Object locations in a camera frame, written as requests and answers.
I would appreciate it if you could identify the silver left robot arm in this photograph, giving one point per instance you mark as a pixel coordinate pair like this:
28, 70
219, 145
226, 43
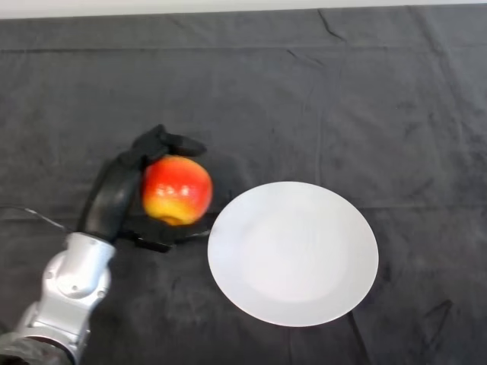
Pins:
64, 289

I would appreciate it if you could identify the red and yellow apple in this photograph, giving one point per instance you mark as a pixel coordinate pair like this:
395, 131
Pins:
177, 194

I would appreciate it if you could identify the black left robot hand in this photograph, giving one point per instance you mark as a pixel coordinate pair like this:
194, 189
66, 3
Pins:
114, 197

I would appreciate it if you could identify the white round plate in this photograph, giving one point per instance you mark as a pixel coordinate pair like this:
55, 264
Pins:
293, 254

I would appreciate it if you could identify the black cloth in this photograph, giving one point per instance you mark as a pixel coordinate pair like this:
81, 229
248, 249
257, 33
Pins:
266, 95

